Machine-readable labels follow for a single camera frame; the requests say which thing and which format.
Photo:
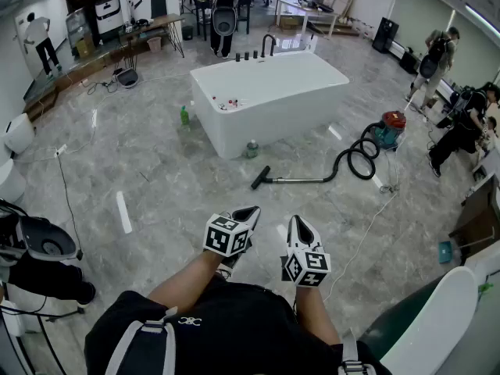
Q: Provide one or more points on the black backpack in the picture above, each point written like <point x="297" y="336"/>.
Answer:
<point x="429" y="68"/>

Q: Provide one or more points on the person's right forearm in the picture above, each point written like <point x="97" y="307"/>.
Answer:
<point x="314" y="311"/>

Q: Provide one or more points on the red-lidded teal vacuum canister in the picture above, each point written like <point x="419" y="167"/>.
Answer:
<point x="392" y="121"/>

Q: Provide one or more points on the black waste bin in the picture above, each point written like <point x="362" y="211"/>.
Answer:
<point x="187" y="33"/>

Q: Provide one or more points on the person's left forearm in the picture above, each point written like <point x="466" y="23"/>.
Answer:
<point x="187" y="276"/>

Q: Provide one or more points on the white and black appliance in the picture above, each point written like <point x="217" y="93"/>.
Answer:
<point x="107" y="18"/>

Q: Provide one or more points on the pink basket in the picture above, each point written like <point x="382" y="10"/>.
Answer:
<point x="154" y="44"/>

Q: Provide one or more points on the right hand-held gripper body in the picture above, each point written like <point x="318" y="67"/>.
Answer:
<point x="306" y="268"/>

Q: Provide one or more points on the teal dustpan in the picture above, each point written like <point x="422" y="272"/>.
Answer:
<point x="445" y="251"/>

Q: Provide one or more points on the black T-shaped handle tool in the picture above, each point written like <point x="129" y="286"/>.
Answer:
<point x="259" y="178"/>

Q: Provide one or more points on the long white table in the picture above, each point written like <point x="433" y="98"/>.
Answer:
<point x="297" y="8"/>

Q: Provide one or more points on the person's black shirt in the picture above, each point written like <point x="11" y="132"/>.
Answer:
<point x="242" y="326"/>

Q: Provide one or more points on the brown wooden cabinet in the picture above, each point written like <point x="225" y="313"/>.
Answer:
<point x="478" y="213"/>

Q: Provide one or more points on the black chair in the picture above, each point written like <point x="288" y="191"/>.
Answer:
<point x="244" y="14"/>
<point x="203" y="10"/>

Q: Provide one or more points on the silver cone-shaped metal object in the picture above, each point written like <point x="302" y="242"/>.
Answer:
<point x="297" y="179"/>

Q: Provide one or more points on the tall black cabinet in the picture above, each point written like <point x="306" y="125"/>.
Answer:
<point x="384" y="33"/>

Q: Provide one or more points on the white bathtub with green interior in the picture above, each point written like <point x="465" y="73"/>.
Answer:
<point x="437" y="318"/>

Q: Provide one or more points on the grey hard-shell backpack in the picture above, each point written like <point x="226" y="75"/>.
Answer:
<point x="128" y="79"/>
<point x="43" y="236"/>
<point x="226" y="22"/>

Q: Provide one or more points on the green plastic bottle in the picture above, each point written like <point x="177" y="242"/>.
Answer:
<point x="185" y="117"/>

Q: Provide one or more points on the white freestanding bathtub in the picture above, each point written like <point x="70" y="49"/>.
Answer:
<point x="242" y="131"/>

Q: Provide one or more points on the black bathtub faucet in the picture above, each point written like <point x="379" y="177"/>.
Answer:
<point x="263" y="49"/>

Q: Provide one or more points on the cardboard box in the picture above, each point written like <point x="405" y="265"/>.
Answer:
<point x="289" y="22"/>
<point x="84" y="48"/>

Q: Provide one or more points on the wooden picture frame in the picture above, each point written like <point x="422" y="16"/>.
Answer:
<point x="343" y="0"/>

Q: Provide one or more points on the wooden table with black legs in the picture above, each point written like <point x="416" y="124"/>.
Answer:
<point x="156" y="23"/>

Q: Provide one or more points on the white power strip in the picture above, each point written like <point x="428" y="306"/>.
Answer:
<point x="60" y="151"/>

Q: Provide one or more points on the black low cabinet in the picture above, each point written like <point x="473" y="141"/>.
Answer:
<point x="410" y="63"/>

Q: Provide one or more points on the glass display cabinet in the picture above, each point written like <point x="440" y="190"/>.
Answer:
<point x="74" y="26"/>

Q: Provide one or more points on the green-label clear bottle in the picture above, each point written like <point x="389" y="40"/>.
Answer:
<point x="252" y="151"/>

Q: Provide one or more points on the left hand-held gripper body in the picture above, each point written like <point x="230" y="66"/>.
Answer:
<point x="224" y="236"/>

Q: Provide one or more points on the ceiling light panel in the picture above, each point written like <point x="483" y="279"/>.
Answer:
<point x="482" y="18"/>

